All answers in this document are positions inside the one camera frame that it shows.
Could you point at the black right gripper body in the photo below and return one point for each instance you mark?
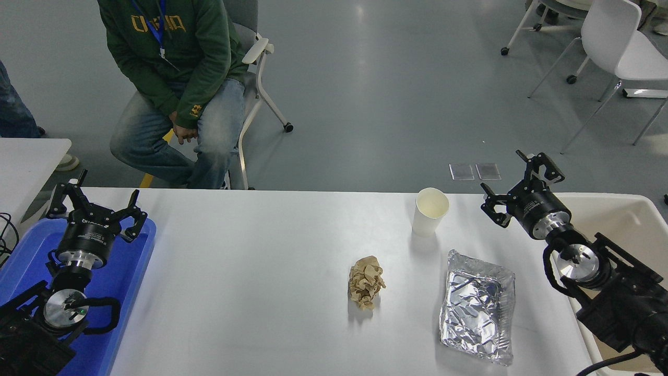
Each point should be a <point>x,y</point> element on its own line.
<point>537,206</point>

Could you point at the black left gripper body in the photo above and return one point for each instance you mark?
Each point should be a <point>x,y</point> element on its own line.
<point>88,235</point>

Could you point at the white paper cup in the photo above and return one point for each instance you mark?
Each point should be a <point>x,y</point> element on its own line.
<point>428,219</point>

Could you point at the silver foil tray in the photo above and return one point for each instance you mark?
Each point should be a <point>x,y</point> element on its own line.
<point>477,308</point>

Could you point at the seated person's left hand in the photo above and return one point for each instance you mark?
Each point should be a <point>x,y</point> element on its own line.
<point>185,134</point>

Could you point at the seated person's right hand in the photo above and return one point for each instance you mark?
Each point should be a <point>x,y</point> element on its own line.
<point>174,118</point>

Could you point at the clear floor plate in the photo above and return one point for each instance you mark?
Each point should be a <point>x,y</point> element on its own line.
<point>488,171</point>
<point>462,172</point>

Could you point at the blue plastic tray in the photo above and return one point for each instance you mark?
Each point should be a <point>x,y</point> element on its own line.
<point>125,282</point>

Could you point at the white side table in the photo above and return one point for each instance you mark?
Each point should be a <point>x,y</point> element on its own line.
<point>26,162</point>

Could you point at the large pale plastic bin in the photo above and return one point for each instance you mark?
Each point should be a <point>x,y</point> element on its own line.
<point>626,219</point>

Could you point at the white plastic chair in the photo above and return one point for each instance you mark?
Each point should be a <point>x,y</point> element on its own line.
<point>610,31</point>

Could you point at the crumpled tan paper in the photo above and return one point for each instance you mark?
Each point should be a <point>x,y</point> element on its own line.
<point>366,282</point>

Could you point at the white-framed chair on casters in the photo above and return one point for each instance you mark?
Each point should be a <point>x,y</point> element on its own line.
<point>569,2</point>

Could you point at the seated person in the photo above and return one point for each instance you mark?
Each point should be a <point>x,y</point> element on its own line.
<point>172,52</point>

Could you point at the gray chair with white armrest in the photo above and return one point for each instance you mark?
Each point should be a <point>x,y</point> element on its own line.
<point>255,52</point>

